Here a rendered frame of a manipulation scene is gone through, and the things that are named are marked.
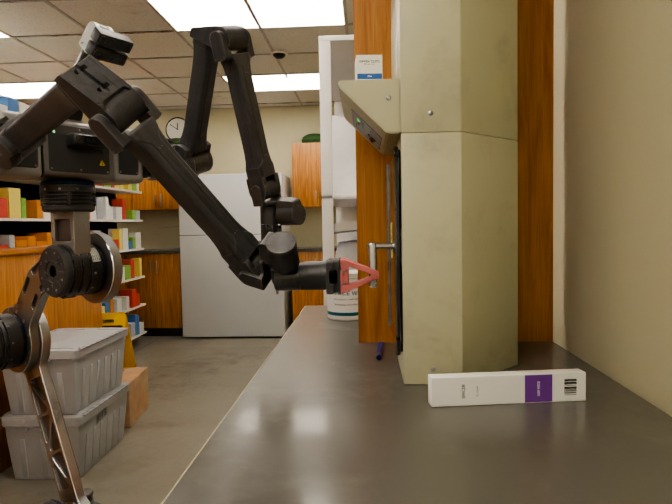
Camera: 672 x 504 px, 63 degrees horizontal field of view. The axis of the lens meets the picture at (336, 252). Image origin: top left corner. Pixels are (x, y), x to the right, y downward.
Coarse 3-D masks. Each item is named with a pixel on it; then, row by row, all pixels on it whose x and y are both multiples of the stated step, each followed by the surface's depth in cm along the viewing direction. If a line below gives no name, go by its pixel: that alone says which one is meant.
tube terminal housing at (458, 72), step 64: (448, 0) 100; (512, 0) 111; (448, 64) 100; (512, 64) 112; (448, 128) 101; (512, 128) 113; (448, 192) 102; (512, 192) 113; (448, 256) 102; (512, 256) 114; (448, 320) 103; (512, 320) 115
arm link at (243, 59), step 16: (224, 48) 132; (224, 64) 136; (240, 64) 135; (240, 80) 136; (240, 96) 138; (240, 112) 139; (256, 112) 140; (240, 128) 141; (256, 128) 140; (256, 144) 141; (256, 160) 142; (256, 176) 143; (272, 176) 147; (272, 192) 146
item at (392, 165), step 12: (396, 156) 102; (396, 168) 103; (396, 180) 103; (396, 192) 103; (396, 204) 103; (396, 216) 103; (396, 228) 103; (396, 240) 103; (396, 252) 103; (396, 264) 103; (396, 276) 104; (396, 288) 104; (396, 300) 104; (396, 312) 104; (396, 324) 104; (396, 336) 104; (396, 348) 104
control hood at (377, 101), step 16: (352, 80) 102; (368, 80) 102; (384, 80) 101; (352, 96) 102; (368, 96) 101; (384, 96) 101; (368, 112) 102; (384, 112) 101; (400, 112) 102; (384, 128) 102; (400, 128) 102; (384, 144) 117
